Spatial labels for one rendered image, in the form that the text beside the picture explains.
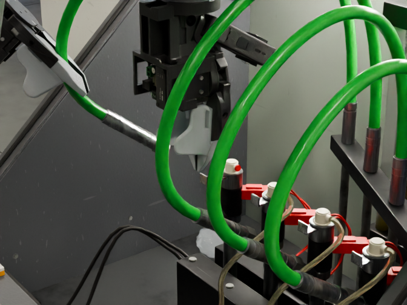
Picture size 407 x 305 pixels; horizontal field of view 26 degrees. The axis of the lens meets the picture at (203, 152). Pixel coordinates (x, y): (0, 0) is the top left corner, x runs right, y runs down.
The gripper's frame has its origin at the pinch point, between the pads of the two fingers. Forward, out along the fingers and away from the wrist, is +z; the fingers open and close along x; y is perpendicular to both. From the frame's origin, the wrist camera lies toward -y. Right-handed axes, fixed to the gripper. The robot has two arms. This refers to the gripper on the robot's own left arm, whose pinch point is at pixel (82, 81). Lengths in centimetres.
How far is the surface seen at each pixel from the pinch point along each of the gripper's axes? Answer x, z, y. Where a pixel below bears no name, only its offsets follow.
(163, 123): 18.8, 8.4, -6.0
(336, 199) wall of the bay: -25.9, 40.1, -10.7
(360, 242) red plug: 13.7, 33.4, -11.4
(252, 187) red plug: 0.8, 23.5, -5.7
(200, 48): 17.9, 5.7, -13.8
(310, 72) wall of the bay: -27.5, 23.2, -21.1
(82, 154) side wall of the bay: -23.5, 7.6, 11.9
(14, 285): -3.1, 12.4, 25.9
